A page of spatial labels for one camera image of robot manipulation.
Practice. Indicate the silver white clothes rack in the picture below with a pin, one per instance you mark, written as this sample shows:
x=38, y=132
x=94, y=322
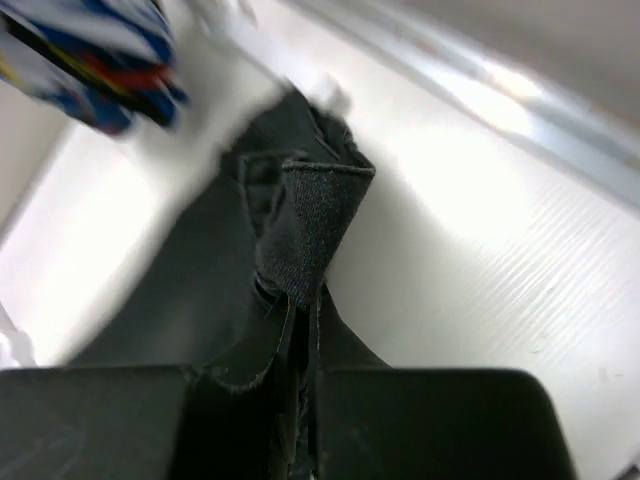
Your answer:
x=234, y=24

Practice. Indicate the blue patterned garment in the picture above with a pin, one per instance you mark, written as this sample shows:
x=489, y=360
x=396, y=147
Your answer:
x=103, y=63

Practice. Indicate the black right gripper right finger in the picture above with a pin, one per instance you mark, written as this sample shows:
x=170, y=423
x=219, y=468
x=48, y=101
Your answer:
x=369, y=420

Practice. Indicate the black denim trousers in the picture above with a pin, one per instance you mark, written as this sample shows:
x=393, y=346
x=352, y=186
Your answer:
x=259, y=239

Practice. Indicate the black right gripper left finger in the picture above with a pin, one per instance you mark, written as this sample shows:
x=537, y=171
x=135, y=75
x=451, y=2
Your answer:
x=233, y=419

